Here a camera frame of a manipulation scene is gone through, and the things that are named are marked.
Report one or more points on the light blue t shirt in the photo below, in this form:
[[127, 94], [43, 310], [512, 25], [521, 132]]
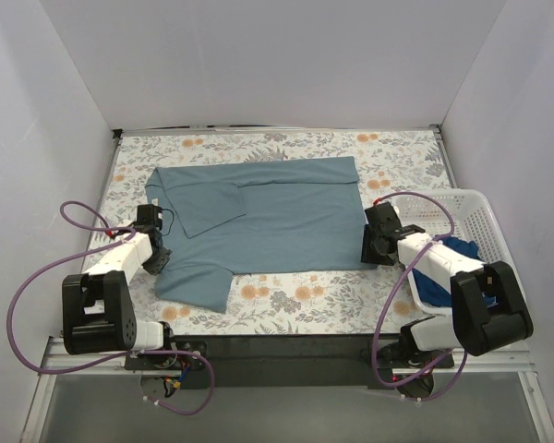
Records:
[[252, 218]]

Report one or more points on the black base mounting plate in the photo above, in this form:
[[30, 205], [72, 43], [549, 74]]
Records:
[[263, 361]]

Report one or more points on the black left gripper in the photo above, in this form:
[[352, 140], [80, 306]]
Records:
[[157, 259]]

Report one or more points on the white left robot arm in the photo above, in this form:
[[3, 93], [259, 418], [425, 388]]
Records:
[[98, 313]]

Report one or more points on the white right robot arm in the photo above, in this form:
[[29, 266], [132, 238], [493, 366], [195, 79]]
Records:
[[488, 309]]

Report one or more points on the dark blue t shirt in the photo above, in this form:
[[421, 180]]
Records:
[[429, 290]]

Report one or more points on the white plastic laundry basket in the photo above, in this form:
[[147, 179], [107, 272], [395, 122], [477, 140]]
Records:
[[465, 213]]

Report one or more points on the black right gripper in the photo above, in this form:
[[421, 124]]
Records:
[[372, 246]]

